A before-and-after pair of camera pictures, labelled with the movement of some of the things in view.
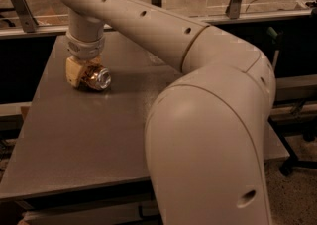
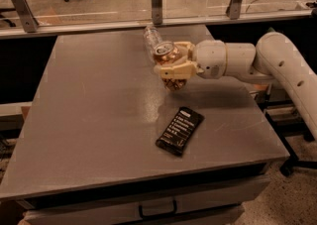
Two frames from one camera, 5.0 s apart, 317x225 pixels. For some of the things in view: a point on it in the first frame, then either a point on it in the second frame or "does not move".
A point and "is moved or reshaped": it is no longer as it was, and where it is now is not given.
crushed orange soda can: [96, 77] is moved or reshaped
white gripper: [85, 48] to [210, 57]
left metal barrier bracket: [26, 15] does not move
